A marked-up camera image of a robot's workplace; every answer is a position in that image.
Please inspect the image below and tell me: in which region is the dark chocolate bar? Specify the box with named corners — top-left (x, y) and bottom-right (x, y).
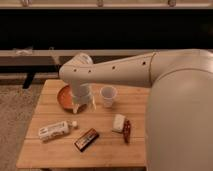
top-left (74, 128), bottom-right (99, 152)

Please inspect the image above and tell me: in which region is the orange ceramic bowl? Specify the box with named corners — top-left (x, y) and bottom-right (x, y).
top-left (56, 84), bottom-right (88, 113)

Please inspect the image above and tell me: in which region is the brown snack packet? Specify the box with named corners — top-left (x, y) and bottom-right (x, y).
top-left (123, 119), bottom-right (131, 144)

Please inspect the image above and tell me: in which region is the long wooden bench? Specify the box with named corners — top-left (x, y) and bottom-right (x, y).
top-left (0, 53), bottom-right (152, 91)

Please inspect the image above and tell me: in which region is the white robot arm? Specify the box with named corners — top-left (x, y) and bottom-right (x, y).
top-left (59, 49), bottom-right (213, 171)

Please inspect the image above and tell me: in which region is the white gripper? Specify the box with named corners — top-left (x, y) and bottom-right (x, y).
top-left (69, 79), bottom-right (96, 114)

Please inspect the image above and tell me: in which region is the white plastic bottle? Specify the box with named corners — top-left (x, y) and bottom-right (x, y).
top-left (38, 121), bottom-right (78, 142)

